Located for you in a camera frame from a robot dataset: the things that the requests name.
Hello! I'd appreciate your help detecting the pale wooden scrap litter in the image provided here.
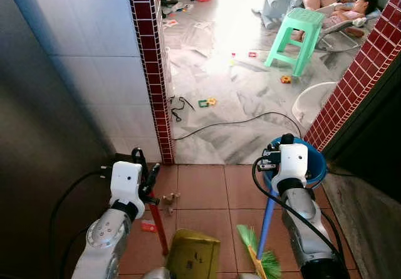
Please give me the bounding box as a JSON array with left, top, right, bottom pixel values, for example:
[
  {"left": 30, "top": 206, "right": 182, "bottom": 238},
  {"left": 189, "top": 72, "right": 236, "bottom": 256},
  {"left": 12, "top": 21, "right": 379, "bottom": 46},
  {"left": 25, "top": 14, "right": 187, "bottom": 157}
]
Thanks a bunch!
[{"left": 161, "top": 192, "right": 182, "bottom": 216}]

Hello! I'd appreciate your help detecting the green broom with blue handle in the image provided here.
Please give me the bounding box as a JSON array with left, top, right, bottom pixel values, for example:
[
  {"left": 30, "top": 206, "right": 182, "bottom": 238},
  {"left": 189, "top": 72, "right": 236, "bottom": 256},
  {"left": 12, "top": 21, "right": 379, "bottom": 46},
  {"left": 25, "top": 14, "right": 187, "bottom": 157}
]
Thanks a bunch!
[{"left": 236, "top": 185, "right": 284, "bottom": 279}]

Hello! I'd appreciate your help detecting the yellow dustpan with red handle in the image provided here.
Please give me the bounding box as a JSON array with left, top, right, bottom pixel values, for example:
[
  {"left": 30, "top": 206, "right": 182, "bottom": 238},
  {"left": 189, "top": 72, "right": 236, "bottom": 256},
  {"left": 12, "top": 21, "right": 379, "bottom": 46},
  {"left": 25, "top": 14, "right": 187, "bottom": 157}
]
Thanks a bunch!
[{"left": 147, "top": 191, "right": 222, "bottom": 279}]

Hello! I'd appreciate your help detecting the blue plastic bucket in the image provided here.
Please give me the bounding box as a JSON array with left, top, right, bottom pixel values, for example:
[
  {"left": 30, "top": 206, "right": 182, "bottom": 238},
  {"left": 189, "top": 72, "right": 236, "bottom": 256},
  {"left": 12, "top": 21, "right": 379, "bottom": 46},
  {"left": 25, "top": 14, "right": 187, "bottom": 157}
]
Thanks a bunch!
[{"left": 263, "top": 136, "right": 328, "bottom": 190}]

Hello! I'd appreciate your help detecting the white plastic basin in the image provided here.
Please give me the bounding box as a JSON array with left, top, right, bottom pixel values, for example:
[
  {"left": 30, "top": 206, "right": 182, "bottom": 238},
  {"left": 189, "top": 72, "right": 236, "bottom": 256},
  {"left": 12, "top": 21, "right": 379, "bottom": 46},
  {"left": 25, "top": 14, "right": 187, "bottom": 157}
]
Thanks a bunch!
[{"left": 291, "top": 81, "right": 340, "bottom": 127}]

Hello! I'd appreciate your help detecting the green and yellow toy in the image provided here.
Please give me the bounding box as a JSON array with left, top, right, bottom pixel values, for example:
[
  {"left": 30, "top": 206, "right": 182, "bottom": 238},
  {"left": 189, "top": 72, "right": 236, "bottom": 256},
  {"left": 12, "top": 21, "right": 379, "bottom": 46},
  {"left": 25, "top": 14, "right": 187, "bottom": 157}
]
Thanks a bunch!
[{"left": 197, "top": 97, "right": 218, "bottom": 109}]

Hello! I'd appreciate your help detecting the grey reclining baby chair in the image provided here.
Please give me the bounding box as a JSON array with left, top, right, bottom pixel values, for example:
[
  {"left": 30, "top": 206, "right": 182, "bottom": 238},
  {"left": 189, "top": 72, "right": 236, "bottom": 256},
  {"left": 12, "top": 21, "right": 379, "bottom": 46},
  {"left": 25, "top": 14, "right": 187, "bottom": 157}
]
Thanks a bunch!
[{"left": 315, "top": 13, "right": 369, "bottom": 53}]

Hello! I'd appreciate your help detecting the green plastic stool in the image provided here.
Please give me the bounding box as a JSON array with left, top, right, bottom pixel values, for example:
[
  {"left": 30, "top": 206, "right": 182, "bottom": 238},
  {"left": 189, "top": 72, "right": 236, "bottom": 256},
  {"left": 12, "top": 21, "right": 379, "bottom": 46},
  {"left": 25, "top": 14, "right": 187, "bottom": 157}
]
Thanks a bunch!
[{"left": 264, "top": 7, "right": 326, "bottom": 78}]

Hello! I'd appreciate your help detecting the white plastic chair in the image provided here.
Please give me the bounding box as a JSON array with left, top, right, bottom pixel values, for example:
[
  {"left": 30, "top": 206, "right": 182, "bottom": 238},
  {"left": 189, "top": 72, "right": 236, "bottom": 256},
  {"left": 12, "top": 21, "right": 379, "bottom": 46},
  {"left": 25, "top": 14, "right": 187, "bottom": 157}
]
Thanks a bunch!
[{"left": 259, "top": 0, "right": 303, "bottom": 30}]

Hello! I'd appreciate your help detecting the lying child in pink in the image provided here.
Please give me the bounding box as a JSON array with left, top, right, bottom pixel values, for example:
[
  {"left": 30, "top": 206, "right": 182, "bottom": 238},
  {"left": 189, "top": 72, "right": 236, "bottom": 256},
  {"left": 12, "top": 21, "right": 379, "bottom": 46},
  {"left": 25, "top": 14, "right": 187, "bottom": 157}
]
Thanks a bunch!
[{"left": 323, "top": 0, "right": 380, "bottom": 38}]

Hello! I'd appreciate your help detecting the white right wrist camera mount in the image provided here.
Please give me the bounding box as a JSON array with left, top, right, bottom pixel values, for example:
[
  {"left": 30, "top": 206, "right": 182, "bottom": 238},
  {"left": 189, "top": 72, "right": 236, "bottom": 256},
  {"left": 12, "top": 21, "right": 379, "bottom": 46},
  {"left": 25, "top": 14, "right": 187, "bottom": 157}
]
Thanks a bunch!
[{"left": 271, "top": 142, "right": 310, "bottom": 181}]

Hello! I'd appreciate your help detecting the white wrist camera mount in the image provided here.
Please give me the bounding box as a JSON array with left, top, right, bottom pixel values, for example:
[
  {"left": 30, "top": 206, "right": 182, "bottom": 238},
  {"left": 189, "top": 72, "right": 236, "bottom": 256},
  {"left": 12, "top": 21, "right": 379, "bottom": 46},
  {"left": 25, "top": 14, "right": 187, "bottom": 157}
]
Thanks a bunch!
[
  {"left": 110, "top": 161, "right": 145, "bottom": 206},
  {"left": 271, "top": 142, "right": 310, "bottom": 181}
]

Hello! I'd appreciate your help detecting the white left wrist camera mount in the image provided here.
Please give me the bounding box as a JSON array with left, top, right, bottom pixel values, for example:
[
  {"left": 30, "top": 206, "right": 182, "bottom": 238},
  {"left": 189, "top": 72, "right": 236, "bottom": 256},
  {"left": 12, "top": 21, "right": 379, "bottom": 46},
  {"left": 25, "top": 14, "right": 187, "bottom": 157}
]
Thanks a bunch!
[{"left": 110, "top": 161, "right": 145, "bottom": 206}]

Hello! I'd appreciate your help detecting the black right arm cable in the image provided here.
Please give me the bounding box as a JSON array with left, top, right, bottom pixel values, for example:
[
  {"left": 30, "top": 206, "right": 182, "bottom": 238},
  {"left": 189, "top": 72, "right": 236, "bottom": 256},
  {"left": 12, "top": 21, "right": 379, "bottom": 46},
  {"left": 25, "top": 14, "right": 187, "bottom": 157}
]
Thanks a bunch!
[{"left": 251, "top": 156, "right": 346, "bottom": 268}]

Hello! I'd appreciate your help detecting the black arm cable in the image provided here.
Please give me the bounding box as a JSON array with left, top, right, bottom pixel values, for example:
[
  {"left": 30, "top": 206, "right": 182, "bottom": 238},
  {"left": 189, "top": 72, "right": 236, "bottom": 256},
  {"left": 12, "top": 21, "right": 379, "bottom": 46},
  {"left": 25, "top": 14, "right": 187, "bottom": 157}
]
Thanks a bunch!
[
  {"left": 251, "top": 156, "right": 346, "bottom": 268},
  {"left": 48, "top": 169, "right": 114, "bottom": 275}
]

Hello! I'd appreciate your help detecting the short tangled black cable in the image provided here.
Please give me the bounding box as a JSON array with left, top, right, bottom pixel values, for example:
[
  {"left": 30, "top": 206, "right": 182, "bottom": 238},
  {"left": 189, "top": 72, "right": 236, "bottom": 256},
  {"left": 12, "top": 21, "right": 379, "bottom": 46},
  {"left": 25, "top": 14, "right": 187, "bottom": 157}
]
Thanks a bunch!
[{"left": 169, "top": 95, "right": 195, "bottom": 124}]

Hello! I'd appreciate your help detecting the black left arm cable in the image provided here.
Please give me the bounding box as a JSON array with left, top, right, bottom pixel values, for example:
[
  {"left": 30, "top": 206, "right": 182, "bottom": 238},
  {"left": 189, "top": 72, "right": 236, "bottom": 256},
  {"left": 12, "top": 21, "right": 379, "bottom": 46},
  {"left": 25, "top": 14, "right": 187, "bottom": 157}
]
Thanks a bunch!
[{"left": 48, "top": 169, "right": 114, "bottom": 275}]

